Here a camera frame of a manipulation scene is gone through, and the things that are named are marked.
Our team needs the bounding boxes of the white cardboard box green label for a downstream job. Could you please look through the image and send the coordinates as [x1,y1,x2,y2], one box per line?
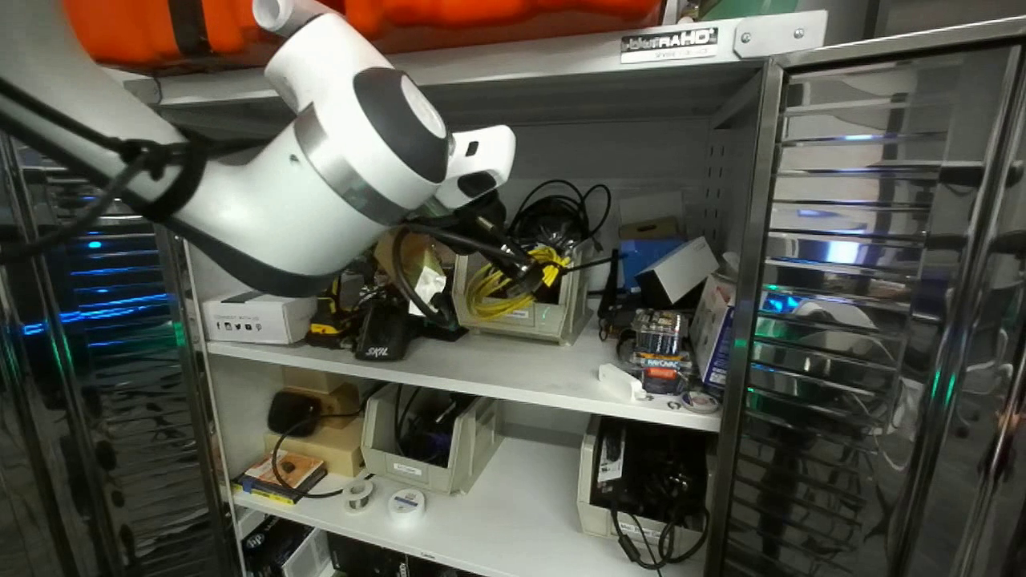
[202,293,317,345]

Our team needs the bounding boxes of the white bin lower shelf centre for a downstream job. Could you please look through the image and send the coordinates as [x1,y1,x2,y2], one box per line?
[361,385,501,495]

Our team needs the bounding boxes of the tan box with black device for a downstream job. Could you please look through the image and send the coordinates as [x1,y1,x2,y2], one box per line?
[261,379,361,479]

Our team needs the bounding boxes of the small colourful items box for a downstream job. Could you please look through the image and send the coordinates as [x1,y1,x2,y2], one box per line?
[631,308,687,394]

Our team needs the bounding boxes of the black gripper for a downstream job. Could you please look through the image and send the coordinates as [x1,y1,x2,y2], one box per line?
[454,204,532,278]

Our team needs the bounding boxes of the tape roll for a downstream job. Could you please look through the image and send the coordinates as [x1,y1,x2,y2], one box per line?
[387,488,425,518]

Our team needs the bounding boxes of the black coiled cables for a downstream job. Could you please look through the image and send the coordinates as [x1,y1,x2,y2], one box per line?
[509,178,618,254]

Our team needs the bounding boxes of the black battery charger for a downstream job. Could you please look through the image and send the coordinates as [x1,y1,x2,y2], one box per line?
[353,296,419,364]

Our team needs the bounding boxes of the yellow cable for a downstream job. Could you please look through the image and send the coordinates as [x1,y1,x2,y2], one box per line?
[465,241,576,325]

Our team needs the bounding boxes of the white bin lower shelf right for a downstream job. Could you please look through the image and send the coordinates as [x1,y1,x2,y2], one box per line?
[576,418,707,545]

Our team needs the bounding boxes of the yellow black power drill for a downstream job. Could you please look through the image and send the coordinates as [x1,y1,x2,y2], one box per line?
[304,273,369,351]

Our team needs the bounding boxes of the orange container on top shelf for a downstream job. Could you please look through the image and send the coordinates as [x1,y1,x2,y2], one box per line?
[62,0,662,67]

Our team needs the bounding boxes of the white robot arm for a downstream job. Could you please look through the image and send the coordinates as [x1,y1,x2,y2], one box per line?
[0,0,515,296]

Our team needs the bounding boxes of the white tool bin middle shelf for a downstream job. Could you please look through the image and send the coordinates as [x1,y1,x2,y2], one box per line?
[451,245,585,342]

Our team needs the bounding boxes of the metal shelving unit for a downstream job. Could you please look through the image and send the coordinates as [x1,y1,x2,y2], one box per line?
[195,13,825,577]

